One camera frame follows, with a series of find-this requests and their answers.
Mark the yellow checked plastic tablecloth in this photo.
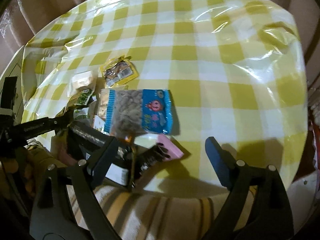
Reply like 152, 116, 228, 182
22, 0, 308, 197

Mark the black snack bar wrapper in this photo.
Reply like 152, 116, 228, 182
134, 142, 171, 180

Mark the beige embroidered curtain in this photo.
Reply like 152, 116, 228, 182
1, 0, 86, 71

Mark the beige small snack packet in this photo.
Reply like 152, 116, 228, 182
71, 71, 97, 90

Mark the green snack packet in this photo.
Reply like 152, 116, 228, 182
73, 89, 93, 120

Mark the pink snack bar wrapper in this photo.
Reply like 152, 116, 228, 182
157, 134, 184, 161

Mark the yellow nut snack packet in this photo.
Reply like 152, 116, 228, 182
100, 55, 139, 88

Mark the blue peanut snack bag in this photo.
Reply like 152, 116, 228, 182
104, 89, 174, 138

